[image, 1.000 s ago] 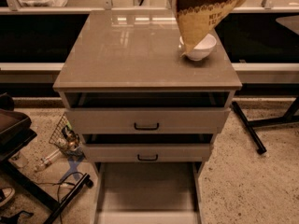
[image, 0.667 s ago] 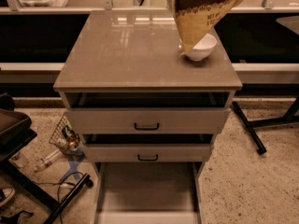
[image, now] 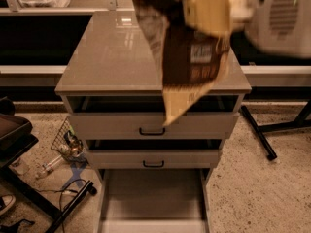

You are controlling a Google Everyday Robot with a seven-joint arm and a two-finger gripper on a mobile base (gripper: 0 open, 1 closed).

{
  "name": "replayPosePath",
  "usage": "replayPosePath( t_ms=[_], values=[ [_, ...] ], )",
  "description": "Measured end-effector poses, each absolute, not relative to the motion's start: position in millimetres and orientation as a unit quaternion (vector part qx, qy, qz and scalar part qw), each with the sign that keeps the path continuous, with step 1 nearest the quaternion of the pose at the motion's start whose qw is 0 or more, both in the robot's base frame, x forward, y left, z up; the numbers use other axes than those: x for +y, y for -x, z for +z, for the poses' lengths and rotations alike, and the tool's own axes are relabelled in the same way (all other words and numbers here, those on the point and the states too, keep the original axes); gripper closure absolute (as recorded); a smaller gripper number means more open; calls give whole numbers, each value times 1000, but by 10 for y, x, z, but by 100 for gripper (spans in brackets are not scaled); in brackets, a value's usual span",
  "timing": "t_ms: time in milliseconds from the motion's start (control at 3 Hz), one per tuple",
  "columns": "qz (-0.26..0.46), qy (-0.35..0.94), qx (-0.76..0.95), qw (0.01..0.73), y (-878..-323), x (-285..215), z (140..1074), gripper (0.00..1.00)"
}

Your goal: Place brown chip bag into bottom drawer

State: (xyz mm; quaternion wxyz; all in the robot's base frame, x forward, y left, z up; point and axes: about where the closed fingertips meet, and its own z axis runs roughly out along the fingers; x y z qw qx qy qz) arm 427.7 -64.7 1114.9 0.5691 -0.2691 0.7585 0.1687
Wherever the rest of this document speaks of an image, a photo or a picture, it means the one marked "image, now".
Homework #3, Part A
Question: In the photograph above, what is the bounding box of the middle drawer with black handle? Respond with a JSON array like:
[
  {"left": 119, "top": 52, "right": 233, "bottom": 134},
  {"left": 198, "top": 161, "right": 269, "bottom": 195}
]
[{"left": 86, "top": 150, "right": 221, "bottom": 169}]

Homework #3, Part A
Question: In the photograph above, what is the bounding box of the black stand leg right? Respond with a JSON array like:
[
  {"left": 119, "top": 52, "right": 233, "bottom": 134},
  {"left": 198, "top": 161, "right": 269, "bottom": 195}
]
[{"left": 240, "top": 100, "right": 311, "bottom": 161}]

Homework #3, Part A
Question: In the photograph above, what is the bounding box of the shoe at left edge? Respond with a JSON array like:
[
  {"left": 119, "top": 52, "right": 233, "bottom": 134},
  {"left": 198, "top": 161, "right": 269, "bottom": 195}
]
[{"left": 0, "top": 194, "right": 16, "bottom": 216}]

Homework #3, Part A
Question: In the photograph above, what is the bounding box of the plastic bottle on floor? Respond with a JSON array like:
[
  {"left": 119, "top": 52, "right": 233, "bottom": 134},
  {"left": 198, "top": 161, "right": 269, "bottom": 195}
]
[{"left": 35, "top": 155, "right": 64, "bottom": 179}]

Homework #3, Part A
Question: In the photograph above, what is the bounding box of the wire basket with items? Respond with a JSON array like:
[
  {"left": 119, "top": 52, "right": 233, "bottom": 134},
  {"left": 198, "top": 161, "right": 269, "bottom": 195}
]
[{"left": 51, "top": 118, "right": 86, "bottom": 163}]

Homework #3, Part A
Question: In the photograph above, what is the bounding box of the black cable on floor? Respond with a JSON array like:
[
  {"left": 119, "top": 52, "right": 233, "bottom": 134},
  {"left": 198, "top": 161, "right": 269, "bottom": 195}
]
[{"left": 34, "top": 178, "right": 88, "bottom": 233}]

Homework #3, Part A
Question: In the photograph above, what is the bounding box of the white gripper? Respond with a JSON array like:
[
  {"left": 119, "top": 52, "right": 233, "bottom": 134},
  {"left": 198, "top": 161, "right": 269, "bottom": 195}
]
[{"left": 183, "top": 0, "right": 311, "bottom": 58}]

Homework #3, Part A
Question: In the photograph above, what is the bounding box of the top drawer with black handle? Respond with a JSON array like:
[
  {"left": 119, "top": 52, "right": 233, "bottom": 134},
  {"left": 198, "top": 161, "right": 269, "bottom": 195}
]
[{"left": 69, "top": 113, "right": 238, "bottom": 140}]

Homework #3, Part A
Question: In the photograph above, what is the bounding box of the open bottom drawer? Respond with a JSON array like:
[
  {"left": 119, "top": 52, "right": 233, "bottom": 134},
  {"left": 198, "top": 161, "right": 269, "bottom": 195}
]
[{"left": 93, "top": 169, "right": 211, "bottom": 233}]

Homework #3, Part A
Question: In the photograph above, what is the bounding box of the drawer with black handle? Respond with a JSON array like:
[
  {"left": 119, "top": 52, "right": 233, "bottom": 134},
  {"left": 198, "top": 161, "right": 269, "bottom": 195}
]
[
  {"left": 86, "top": 150, "right": 221, "bottom": 169},
  {"left": 69, "top": 113, "right": 238, "bottom": 140}
]

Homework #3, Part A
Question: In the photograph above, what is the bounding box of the black cart frame left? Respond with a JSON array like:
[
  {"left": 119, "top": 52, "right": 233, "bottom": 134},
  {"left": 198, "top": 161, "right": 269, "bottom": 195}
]
[{"left": 0, "top": 102, "right": 98, "bottom": 233}]

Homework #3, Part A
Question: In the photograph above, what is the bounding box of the brown chip bag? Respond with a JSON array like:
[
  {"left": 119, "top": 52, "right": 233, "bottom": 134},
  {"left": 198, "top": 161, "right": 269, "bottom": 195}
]
[{"left": 132, "top": 0, "right": 229, "bottom": 125}]

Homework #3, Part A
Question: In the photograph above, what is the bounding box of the grey drawer cabinet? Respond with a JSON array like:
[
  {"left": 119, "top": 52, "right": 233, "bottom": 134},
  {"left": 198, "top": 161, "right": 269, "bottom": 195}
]
[{"left": 53, "top": 10, "right": 253, "bottom": 233}]

